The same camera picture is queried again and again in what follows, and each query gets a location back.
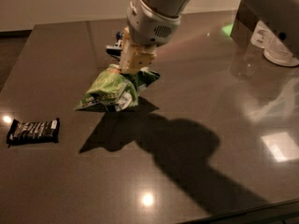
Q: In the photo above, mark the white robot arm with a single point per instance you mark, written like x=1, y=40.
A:
x=151, y=24

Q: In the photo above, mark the black rxbar chocolate bar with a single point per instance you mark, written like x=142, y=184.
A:
x=22, y=133

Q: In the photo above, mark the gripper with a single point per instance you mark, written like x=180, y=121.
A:
x=149, y=27

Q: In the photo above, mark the blue chip bag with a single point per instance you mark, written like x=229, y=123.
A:
x=115, y=50

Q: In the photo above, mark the black shelf cabinet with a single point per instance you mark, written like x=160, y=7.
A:
x=244, y=25

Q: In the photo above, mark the green jalapeno chip bag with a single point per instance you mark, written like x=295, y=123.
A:
x=113, y=91

